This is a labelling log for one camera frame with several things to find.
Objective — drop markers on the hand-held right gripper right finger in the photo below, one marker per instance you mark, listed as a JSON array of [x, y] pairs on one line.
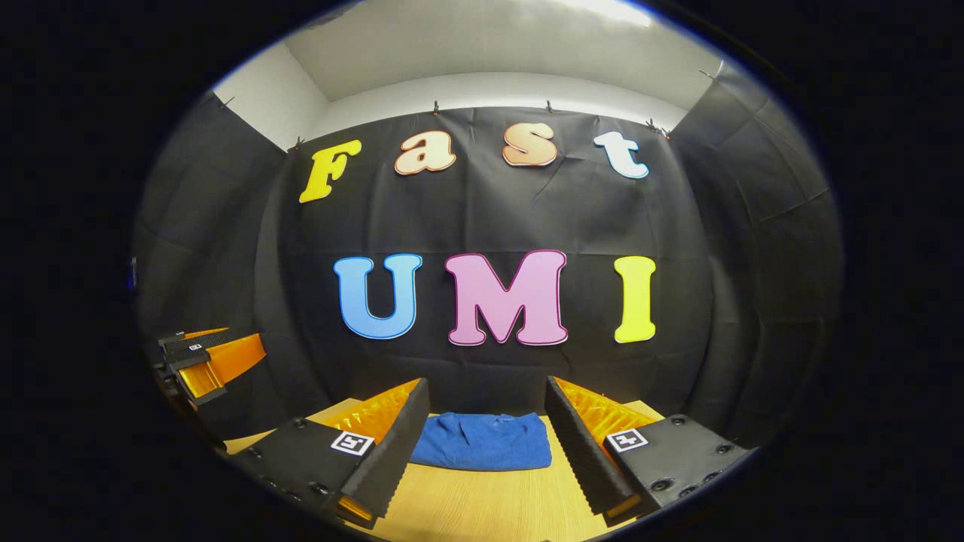
[[580, 452]]

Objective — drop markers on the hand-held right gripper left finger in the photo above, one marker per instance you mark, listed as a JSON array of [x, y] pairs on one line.
[[392, 459]]

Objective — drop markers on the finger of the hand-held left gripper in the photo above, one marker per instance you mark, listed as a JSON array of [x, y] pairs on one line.
[[188, 339], [237, 355]]

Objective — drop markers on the blue button shirt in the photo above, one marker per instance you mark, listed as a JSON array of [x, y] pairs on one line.
[[482, 444]]

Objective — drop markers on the black backdrop cloth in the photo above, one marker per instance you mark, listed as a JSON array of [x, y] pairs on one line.
[[489, 218]]

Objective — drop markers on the row of cloth clips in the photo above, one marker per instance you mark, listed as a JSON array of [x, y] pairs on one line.
[[435, 108]]

